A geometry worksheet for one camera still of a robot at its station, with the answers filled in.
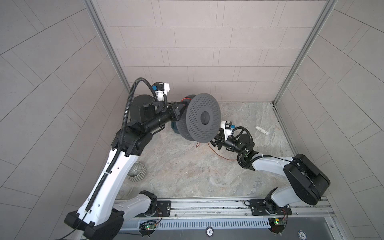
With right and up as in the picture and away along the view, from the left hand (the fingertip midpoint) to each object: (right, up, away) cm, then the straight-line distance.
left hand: (190, 103), depth 56 cm
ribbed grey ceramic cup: (-31, -36, +25) cm, 53 cm away
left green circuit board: (-19, -53, +9) cm, 57 cm away
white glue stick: (+46, -15, +43) cm, 65 cm away
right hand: (+8, -14, +19) cm, 25 cm away
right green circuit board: (+39, -55, +12) cm, 69 cm away
